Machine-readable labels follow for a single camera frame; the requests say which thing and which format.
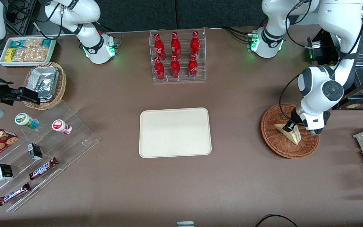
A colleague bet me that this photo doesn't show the triangular sandwich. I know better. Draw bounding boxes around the triangular sandwich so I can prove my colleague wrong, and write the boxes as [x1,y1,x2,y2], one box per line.
[274,120,302,145]

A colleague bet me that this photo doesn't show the brown wicker basket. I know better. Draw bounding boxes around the brown wicker basket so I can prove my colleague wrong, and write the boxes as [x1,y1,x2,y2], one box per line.
[261,103,320,159]

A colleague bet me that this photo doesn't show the white rectangular snack tray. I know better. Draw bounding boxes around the white rectangular snack tray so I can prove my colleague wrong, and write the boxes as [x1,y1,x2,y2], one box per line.
[0,36,57,67]

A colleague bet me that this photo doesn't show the light wicker basket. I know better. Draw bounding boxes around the light wicker basket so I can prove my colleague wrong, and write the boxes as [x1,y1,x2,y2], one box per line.
[22,62,67,110]

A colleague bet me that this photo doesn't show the cream plastic tray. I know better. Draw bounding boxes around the cream plastic tray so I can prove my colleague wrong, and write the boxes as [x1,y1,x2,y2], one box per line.
[139,108,212,158]

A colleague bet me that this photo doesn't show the silver foil packs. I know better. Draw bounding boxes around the silver foil packs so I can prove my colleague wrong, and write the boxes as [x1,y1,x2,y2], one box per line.
[27,66,59,102]

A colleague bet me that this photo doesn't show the green lid cup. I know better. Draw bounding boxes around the green lid cup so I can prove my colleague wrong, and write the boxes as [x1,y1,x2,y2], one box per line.
[14,113,39,130]

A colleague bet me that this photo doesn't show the yellow snack pack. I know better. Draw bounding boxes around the yellow snack pack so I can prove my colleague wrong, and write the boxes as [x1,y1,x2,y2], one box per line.
[4,48,16,62]

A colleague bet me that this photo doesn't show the clear bag of nuts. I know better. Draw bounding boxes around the clear bag of nuts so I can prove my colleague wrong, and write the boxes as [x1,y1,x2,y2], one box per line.
[13,38,49,62]

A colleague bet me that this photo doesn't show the red lid cup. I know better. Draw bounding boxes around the red lid cup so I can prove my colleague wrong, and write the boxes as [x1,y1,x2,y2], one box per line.
[52,119,72,135]

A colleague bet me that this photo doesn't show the small black box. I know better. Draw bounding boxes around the small black box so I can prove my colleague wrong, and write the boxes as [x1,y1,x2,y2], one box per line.
[0,164,14,181]
[27,143,43,160]

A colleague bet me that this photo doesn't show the clear acrylic stepped display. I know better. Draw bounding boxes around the clear acrylic stepped display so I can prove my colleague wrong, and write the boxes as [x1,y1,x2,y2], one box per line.
[0,100,100,212]

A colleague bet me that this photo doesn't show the Snickers bar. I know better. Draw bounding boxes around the Snickers bar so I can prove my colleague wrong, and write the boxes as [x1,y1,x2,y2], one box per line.
[29,157,58,180]
[0,182,31,206]

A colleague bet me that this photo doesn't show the red cola bottle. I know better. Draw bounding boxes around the red cola bottle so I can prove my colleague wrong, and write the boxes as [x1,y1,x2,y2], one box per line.
[154,57,165,81]
[170,55,181,79]
[188,54,198,79]
[154,33,165,61]
[190,31,200,60]
[171,32,181,60]

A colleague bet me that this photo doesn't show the clear acrylic bottle rack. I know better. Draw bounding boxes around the clear acrylic bottle rack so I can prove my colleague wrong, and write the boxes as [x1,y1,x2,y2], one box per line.
[149,28,206,83]

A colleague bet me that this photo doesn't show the dark fabric partition panel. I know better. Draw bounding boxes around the dark fabric partition panel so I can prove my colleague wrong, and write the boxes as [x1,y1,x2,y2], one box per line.
[176,0,265,29]
[97,0,176,32]

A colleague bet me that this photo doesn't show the black background cables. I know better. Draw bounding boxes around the black background cables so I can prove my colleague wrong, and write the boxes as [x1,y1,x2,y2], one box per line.
[7,0,63,40]

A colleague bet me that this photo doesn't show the black floor cable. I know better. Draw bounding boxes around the black floor cable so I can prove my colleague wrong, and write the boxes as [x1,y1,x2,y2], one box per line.
[255,214,299,227]

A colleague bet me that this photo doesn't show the black arm base cables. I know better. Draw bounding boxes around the black arm base cables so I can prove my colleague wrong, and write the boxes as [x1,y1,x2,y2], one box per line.
[222,26,254,43]

